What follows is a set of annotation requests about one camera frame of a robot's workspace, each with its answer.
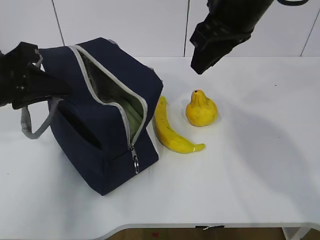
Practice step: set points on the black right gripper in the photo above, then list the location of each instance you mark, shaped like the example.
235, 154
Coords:
217, 35

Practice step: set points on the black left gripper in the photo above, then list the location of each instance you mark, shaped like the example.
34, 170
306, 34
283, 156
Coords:
23, 83

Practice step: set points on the yellow pear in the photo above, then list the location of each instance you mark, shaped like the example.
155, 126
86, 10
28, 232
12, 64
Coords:
201, 111

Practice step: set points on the navy blue lunch bag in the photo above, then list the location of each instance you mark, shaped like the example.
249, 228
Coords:
90, 124

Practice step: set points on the yellow banana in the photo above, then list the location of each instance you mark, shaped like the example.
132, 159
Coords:
167, 135

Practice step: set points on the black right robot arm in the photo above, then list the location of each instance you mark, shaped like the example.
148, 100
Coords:
257, 8

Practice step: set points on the white table leg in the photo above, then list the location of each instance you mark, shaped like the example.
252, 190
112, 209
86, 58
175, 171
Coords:
297, 233

